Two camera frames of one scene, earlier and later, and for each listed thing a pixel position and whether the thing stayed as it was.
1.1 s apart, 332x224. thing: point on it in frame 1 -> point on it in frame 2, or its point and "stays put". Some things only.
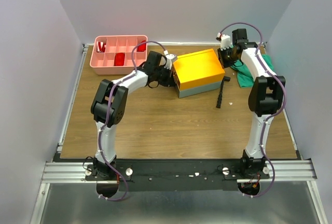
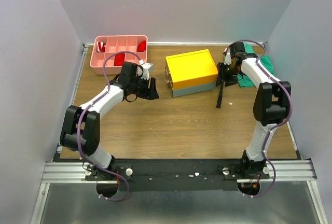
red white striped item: x=100 y=46 stays put
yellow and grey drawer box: x=197 y=72 stays put
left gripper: x=169 y=81 -> x=151 y=94
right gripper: x=222 y=56 -> x=223 y=76
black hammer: x=226 y=79 stays put
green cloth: x=245 y=77 stays put
